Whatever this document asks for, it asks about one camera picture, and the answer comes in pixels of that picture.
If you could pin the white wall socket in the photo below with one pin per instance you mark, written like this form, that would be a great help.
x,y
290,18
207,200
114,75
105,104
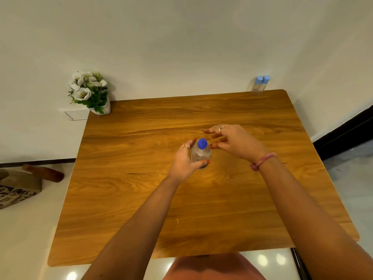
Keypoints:
x,y
74,115

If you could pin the large clear solution bottle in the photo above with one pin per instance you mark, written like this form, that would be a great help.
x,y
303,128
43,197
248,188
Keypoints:
x,y
201,155

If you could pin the person's orange shirt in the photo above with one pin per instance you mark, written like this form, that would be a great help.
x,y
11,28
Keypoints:
x,y
212,268

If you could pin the person's left forearm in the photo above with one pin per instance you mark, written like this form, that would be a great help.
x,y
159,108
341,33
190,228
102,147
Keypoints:
x,y
131,239

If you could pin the light blue small cap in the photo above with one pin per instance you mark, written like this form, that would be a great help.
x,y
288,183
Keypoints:
x,y
258,80
266,79

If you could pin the dark blue bottle cap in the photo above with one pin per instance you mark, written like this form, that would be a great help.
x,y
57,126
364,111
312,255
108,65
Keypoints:
x,y
202,143

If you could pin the small clear bottle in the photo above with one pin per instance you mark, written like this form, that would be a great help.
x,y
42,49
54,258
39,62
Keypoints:
x,y
256,88
264,86

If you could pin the white flower potted plant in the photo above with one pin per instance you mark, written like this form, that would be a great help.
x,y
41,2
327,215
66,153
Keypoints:
x,y
83,94

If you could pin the person's right hand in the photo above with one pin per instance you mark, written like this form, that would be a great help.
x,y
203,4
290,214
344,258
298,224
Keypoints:
x,y
242,142

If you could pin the brown patterned bag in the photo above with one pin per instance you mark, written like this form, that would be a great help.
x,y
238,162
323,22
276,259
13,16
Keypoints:
x,y
17,183

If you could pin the person's right forearm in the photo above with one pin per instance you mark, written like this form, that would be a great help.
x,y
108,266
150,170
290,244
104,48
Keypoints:
x,y
306,224

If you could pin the person's left hand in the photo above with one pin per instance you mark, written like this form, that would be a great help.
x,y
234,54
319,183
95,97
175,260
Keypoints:
x,y
180,166

